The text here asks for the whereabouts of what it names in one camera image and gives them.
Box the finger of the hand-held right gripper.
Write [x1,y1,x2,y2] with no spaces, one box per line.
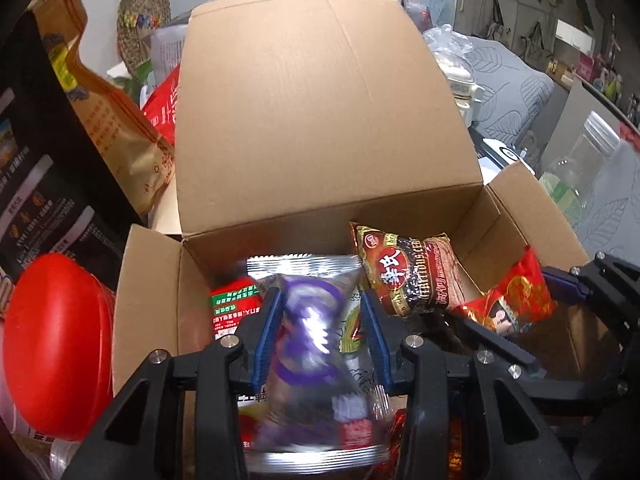
[447,310,640,421]
[542,252,640,346]

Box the shelf of small trinkets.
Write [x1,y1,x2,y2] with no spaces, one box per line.
[547,50,640,123]

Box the white cabinet with butterfly decorations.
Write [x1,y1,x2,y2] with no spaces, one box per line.
[455,0,640,86]

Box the large black snack bag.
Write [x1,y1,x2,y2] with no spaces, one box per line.
[0,10,131,301]

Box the red-lidded plastic jar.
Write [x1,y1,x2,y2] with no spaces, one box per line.
[2,253,118,441]

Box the silver purple snack packet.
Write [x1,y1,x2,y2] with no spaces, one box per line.
[240,255,391,473]

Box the grey cardboard sheet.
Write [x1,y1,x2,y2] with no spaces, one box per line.
[542,80,621,171]

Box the crumpled clear plastic bag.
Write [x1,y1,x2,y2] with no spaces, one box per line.
[422,24,471,61]

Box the green red label packet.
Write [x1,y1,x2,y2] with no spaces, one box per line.
[207,275,266,336]

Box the grey quilted chair cover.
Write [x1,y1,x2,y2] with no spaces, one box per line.
[575,135,640,271]

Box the clear plastic container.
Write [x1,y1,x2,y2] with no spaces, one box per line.
[47,440,82,480]

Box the red snack bag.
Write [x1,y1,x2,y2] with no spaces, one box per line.
[141,62,182,146]

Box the cardboard box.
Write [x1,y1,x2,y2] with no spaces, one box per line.
[112,0,618,480]

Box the yellow green snack packet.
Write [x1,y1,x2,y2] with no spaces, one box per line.
[340,295,373,356]

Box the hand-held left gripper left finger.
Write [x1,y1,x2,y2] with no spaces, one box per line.
[60,287,283,480]

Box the clear jar with white lid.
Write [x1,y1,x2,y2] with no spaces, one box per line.
[540,110,621,221]

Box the round woven mat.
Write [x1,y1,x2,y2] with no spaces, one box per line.
[116,0,172,73]

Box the white black device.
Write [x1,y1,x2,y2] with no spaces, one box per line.
[477,135,541,177]

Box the brown paper snack bag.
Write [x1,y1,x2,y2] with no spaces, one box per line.
[30,0,176,216]

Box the grey quilted sofa cover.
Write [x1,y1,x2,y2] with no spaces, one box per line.
[462,35,556,141]

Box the dark red nut snack packet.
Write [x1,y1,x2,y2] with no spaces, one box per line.
[349,221,463,318]

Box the white printed sheet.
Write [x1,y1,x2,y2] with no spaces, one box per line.
[150,22,191,86]

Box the red printed snack packet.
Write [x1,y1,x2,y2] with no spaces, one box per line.
[450,245,558,336]

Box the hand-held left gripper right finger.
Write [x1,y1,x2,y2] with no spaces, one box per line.
[359,290,581,480]

